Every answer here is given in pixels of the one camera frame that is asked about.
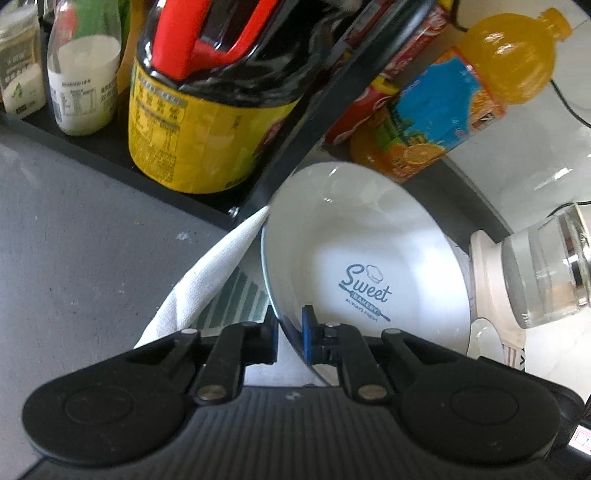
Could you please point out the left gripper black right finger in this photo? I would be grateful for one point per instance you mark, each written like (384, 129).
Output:
(342, 346)

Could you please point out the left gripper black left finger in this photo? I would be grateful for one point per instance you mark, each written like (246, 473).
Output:
(222, 359)

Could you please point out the white plate Sweet Bakery print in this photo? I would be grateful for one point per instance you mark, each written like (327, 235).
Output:
(361, 251)

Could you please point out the patterned white table cloth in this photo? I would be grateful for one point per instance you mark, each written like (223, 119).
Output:
(224, 287)

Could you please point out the red cola bottle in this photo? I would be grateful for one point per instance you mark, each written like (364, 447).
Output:
(383, 88)

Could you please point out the white powder glass bottle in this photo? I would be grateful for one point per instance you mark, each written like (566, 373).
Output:
(82, 61)

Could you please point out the orange juice bottle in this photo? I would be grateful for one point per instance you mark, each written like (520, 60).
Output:
(505, 59)

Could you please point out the small seasoning jar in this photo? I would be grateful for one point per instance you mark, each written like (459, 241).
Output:
(22, 82)

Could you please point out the glass kettle with beige handle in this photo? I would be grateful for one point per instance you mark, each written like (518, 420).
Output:
(546, 268)

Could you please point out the black wire shelf rack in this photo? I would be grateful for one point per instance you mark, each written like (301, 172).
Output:
(322, 105)

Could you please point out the soy sauce jug red handle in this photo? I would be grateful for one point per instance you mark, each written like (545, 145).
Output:
(212, 83)

